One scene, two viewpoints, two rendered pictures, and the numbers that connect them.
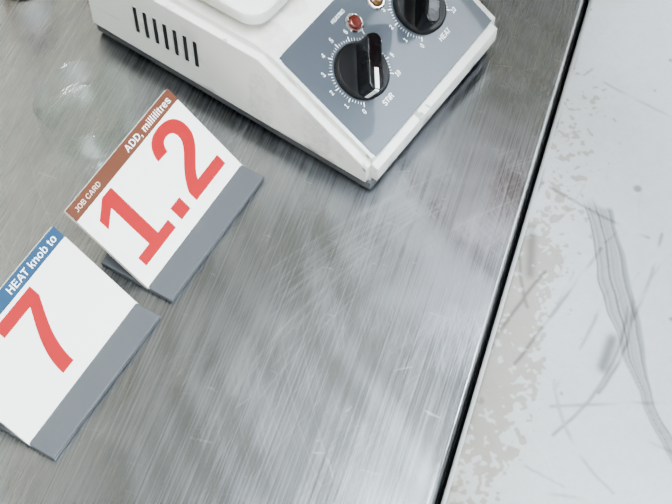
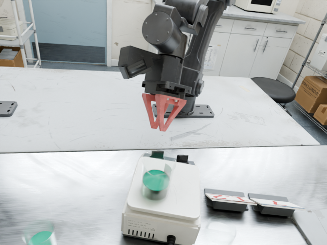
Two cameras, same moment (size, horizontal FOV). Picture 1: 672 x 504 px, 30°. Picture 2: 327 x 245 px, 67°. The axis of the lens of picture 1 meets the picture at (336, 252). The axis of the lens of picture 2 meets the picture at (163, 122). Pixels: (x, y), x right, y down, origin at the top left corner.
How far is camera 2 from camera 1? 0.76 m
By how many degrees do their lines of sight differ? 75
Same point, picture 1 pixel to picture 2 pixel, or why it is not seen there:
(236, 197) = (213, 190)
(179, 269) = (236, 193)
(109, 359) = (263, 197)
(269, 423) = (247, 169)
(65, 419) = (279, 198)
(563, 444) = (215, 135)
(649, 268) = (177, 131)
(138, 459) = (271, 185)
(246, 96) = not seen: hidden behind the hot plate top
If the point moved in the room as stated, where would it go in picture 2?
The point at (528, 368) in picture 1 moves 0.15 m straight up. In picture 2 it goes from (207, 141) to (221, 95)
